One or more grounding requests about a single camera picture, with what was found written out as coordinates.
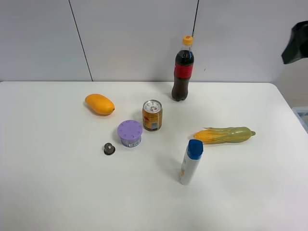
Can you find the cola bottle with orange cap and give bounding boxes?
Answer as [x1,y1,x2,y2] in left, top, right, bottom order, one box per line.
[171,36,194,102]

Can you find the gold drink can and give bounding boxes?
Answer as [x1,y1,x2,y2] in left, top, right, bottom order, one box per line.
[142,100,163,131]

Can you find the corn cob with husk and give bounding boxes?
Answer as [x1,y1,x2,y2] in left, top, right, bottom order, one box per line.
[193,127,256,144]

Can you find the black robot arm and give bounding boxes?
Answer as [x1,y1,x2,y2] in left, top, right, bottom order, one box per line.
[281,21,308,64]

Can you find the white bottle with blue cap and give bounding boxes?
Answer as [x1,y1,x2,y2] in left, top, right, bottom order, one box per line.
[179,139,204,185]

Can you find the grey coffee capsule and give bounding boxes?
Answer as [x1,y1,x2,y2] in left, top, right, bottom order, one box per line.
[103,143,116,155]

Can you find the yellow mango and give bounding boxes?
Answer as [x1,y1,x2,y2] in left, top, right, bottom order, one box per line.
[85,94,115,116]

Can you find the purple air freshener jar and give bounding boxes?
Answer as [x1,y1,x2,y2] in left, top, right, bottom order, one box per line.
[117,120,142,148]

